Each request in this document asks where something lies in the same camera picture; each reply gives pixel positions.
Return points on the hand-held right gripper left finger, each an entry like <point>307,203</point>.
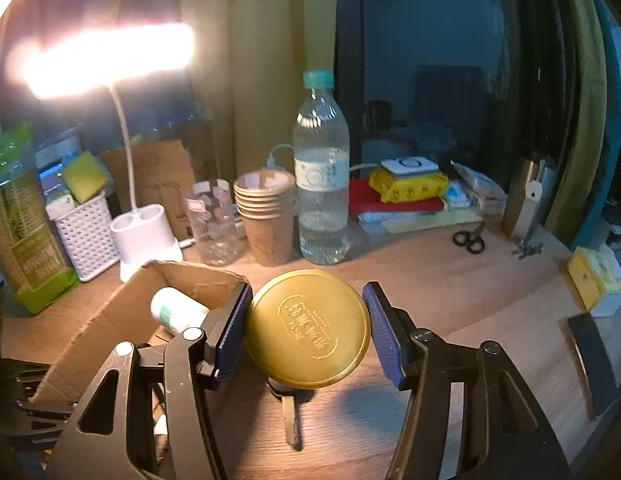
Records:
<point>233,330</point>

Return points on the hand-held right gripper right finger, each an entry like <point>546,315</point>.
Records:
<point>385,335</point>

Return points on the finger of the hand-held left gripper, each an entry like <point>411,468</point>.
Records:
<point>40,412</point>
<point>25,375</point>

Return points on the white pill bottle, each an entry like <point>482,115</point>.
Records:
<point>178,312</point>

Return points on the red can with gold lid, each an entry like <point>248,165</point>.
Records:
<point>308,330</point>

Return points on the cardboard box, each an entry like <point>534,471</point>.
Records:
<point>90,320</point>

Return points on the stack of brown paper cups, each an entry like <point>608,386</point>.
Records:
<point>265,220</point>

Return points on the stack of papers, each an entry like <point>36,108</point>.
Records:
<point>420,220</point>

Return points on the black scissors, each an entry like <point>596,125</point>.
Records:
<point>469,240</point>

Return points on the white desk lamp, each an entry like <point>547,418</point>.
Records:
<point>140,235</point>

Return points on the tall green brown packet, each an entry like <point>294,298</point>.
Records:
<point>25,240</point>

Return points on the red book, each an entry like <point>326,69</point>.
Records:
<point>370,197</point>

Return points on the clear plastic water bottle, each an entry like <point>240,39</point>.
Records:
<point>323,200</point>

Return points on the white plastic basket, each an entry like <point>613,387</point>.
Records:
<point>88,240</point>

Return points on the yellow wipes packet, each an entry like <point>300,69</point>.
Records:
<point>408,187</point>

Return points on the blue white packet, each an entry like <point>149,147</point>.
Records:
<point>455,196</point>

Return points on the bunch of keys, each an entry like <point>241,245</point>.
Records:
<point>526,250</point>

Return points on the white power bank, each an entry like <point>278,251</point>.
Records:
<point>408,166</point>

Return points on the brown cardboard sheet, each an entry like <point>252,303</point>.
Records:
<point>160,175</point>

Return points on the white carton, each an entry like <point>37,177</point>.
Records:
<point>60,205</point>

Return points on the white flat box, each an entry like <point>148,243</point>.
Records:
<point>478,182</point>

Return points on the metal flask with tag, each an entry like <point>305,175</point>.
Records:
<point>525,205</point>

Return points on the yellow green sponge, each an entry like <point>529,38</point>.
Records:
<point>85,177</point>

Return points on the blue white item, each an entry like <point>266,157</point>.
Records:
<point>50,170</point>

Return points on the black flat item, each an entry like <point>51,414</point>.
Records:
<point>593,360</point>

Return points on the yellow white box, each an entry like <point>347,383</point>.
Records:
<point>588,280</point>

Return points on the olive curtain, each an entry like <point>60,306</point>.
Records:
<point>270,60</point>

